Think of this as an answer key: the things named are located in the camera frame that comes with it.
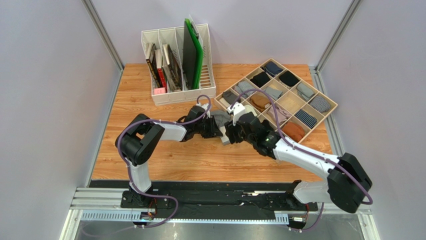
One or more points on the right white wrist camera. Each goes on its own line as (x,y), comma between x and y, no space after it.
(237,110)

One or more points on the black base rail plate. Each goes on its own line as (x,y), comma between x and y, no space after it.
(210,201)

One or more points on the black book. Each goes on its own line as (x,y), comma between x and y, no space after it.
(150,57)

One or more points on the grey striped cloth far right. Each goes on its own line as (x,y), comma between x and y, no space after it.
(320,104)

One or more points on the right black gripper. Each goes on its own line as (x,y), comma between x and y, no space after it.
(234,133)

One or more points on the pale green rolled cloth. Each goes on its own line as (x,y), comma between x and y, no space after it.
(250,109)

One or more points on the striped grey rolled cloth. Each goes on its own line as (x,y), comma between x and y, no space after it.
(244,88)

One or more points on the rust orange rolled cloth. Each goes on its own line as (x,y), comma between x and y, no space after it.
(293,131)

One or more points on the black rolled cloth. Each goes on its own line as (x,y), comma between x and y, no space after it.
(260,79)
(288,79)

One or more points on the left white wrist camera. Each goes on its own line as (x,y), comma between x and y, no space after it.
(206,109)

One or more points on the pink rolled cloth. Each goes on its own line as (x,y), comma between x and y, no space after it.
(279,113)

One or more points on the brown rolled cloth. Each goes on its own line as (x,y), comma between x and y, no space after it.
(260,102)

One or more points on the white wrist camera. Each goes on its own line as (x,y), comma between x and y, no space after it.
(237,110)
(206,109)

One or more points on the dark grey rolled cloth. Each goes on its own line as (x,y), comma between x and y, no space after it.
(230,97)

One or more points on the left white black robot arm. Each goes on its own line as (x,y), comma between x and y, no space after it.
(138,141)

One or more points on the grey white underwear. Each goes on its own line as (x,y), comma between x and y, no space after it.
(221,117)

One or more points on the white file organizer rack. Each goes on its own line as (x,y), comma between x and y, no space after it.
(174,37)

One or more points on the black rolled cloth top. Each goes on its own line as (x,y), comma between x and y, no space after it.
(260,79)

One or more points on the navy striped rolled cloth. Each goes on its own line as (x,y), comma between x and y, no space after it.
(309,120)

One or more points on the red book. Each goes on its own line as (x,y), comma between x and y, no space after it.
(159,67)

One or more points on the wooden compartment organizer box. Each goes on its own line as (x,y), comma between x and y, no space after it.
(289,101)

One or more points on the dark patterned book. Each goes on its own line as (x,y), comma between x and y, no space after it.
(171,69)

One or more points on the black rolled cloth right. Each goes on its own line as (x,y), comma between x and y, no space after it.
(288,79)

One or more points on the green black clipboard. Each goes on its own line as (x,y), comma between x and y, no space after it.
(193,54)

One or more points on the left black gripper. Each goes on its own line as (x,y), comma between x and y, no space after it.
(213,131)

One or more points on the grey folded cloth centre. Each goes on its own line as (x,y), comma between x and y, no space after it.
(275,94)

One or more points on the grey rolled cloth right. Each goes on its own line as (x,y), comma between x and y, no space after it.
(304,91)

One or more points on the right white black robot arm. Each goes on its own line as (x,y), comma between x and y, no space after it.
(344,183)

